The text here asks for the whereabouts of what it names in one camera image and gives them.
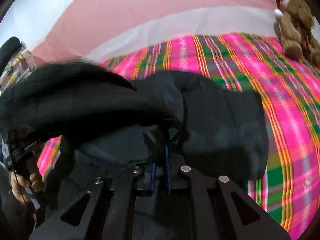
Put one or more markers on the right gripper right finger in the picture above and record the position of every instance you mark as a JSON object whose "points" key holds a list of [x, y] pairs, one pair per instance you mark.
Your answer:
{"points": [[214, 208]]}

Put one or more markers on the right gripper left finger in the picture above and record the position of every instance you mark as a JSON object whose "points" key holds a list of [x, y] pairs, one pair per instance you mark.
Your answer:
{"points": [[102, 209]]}

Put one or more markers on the black puffer jacket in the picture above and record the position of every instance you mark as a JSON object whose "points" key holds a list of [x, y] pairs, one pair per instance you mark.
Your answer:
{"points": [[100, 124]]}

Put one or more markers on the person's left hand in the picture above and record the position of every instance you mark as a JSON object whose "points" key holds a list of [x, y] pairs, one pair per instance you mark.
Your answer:
{"points": [[19, 183]]}

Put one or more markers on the pink plaid bed cover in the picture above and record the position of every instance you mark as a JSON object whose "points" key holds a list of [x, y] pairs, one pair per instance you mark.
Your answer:
{"points": [[289, 189]]}

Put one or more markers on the pineapple print cloth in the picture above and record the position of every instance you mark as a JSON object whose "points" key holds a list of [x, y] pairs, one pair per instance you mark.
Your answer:
{"points": [[19, 67]]}

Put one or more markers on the black cap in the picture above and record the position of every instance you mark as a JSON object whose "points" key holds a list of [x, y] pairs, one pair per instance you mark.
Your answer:
{"points": [[10, 48]]}

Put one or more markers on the pink headboard cloth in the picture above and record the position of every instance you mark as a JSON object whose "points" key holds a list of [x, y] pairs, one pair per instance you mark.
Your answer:
{"points": [[97, 29]]}

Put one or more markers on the brown teddy bear santa hat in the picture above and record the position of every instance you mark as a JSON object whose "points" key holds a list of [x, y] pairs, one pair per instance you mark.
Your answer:
{"points": [[296, 20]]}

